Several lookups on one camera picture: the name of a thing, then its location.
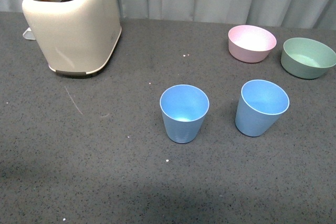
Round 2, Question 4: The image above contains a cream toaster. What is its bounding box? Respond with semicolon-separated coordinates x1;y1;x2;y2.
22;0;122;76

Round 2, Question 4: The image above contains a blue plastic cup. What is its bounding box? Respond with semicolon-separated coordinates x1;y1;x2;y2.
160;84;209;144
235;79;290;137

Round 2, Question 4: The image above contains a white toaster lever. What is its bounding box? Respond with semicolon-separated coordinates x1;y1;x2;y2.
23;27;36;40

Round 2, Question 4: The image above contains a pink plastic bowl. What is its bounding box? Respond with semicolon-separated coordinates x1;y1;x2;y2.
228;25;277;63

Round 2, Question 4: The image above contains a green plastic bowl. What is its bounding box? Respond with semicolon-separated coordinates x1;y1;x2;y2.
280;37;335;79

